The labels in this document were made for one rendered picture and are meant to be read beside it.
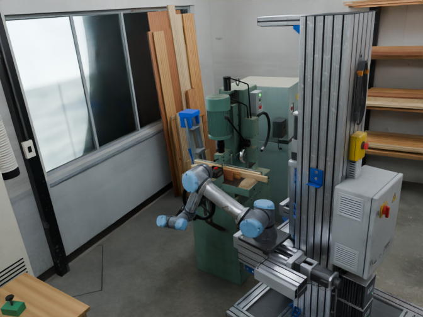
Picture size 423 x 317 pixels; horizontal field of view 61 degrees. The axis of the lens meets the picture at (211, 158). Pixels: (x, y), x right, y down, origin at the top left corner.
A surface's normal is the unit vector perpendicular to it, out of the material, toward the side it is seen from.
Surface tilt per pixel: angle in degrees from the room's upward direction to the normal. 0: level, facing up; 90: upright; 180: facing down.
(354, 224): 90
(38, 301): 0
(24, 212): 90
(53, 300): 0
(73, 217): 90
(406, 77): 90
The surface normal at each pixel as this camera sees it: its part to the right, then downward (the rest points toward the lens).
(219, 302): -0.07, -0.92
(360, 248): -0.70, 0.32
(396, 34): -0.50, 0.36
